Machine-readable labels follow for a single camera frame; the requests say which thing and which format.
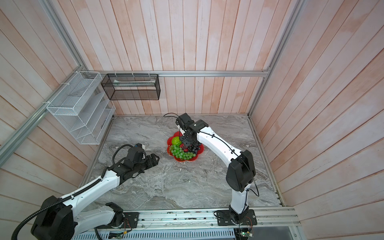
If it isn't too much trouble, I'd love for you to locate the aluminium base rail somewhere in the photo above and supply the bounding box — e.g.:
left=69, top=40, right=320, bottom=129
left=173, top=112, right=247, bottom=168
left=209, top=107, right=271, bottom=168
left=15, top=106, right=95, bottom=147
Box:
left=131, top=207, right=302, bottom=231

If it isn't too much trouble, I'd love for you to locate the red flower-shaped fruit bowl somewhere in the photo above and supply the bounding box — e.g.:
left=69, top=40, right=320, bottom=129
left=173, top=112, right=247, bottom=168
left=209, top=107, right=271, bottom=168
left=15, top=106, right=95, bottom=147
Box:
left=167, top=132, right=204, bottom=162

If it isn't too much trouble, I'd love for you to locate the red cherry pair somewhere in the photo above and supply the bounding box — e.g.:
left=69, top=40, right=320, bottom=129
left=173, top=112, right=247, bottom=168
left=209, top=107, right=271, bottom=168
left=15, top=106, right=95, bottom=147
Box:
left=180, top=144, right=190, bottom=152

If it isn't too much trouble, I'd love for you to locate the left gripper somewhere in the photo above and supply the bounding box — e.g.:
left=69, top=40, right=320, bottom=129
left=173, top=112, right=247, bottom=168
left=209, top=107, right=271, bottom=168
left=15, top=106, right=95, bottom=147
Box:
left=133, top=153, right=160, bottom=173

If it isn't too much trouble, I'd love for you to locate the black wire mesh basket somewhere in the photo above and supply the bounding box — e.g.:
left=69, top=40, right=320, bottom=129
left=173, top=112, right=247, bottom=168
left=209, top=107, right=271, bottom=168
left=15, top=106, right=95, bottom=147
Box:
left=101, top=73, right=161, bottom=101

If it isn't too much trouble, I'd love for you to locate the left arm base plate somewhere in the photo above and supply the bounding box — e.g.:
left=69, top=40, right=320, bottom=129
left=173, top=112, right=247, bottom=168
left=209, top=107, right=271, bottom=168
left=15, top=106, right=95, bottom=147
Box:
left=99, top=212, right=140, bottom=230

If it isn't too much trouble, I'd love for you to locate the green circuit board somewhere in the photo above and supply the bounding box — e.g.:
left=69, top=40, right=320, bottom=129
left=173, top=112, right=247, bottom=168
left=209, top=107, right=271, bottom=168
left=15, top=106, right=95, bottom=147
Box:
left=108, top=231, right=127, bottom=240

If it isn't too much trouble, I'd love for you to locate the white slotted cable duct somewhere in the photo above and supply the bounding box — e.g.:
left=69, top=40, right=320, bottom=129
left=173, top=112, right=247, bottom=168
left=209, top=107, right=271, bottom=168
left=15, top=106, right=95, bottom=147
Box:
left=71, top=229, right=236, bottom=240

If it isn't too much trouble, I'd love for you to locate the white wire mesh shelf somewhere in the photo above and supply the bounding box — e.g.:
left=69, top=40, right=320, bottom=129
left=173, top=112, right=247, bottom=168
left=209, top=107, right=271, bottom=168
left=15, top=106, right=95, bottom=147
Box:
left=47, top=72, right=116, bottom=145

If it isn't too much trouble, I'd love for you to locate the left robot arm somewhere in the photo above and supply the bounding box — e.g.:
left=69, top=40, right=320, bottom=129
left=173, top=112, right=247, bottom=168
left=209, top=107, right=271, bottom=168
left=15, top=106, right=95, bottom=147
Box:
left=31, top=144, right=160, bottom=240

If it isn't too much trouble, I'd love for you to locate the green bumpy round fruit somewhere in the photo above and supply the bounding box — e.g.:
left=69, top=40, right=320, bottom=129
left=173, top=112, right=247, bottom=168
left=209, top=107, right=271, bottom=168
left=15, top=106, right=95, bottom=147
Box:
left=171, top=137, right=182, bottom=147

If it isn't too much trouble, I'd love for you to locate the green grape bunch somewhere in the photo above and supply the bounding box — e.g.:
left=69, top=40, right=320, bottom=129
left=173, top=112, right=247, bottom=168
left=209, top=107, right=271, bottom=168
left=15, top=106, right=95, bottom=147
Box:
left=169, top=145, right=197, bottom=162

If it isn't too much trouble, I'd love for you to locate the black grape bunch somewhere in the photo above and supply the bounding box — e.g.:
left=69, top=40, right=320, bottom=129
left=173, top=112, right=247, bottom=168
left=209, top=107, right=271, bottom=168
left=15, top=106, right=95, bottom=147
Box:
left=188, top=144, right=201, bottom=155

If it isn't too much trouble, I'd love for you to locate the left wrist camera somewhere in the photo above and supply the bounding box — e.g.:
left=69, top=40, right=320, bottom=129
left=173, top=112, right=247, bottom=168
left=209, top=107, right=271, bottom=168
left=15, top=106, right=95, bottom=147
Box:
left=135, top=143, right=146, bottom=150

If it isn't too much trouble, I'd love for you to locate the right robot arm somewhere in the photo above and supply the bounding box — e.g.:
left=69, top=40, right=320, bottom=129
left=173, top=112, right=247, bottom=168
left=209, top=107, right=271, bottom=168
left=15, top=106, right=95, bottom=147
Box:
left=176, top=113, right=256, bottom=217

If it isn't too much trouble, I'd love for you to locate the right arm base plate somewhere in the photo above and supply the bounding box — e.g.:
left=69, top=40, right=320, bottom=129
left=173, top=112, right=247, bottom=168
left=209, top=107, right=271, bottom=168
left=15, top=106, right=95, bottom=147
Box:
left=214, top=208, right=258, bottom=226

